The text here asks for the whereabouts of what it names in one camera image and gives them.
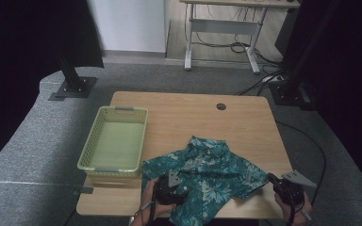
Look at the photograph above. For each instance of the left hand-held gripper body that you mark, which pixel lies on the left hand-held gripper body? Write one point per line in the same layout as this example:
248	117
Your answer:
165	193

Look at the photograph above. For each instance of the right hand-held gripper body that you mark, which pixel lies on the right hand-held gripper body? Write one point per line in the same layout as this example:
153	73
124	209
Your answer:
290	193

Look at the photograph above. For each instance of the teal floral shirt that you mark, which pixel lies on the teal floral shirt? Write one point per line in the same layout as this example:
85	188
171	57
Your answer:
213	175

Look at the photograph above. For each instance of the green plastic basket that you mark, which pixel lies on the green plastic basket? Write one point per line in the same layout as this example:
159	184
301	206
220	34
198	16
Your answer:
116	144

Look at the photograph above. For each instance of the person's left hand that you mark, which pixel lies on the person's left hand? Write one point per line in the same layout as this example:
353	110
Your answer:
152	211

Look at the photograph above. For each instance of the person's right hand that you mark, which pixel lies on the person's right hand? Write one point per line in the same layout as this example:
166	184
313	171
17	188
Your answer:
300	215

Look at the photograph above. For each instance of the white power strip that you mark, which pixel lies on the white power strip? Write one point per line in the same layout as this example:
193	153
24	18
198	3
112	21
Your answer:
273	78

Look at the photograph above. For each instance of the black curtain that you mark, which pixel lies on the black curtain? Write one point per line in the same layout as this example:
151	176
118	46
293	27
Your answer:
19	47
352	78

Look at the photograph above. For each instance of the white-framed wooden desk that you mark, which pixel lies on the white-framed wooden desk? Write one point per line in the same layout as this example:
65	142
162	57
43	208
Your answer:
223	26

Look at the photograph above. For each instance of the grey table bracket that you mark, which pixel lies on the grey table bracket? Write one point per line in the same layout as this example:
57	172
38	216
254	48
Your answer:
86	190

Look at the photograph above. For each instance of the black metal stand with base plate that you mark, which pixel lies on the black metal stand with base plate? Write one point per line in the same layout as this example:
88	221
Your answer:
74	86
286	94

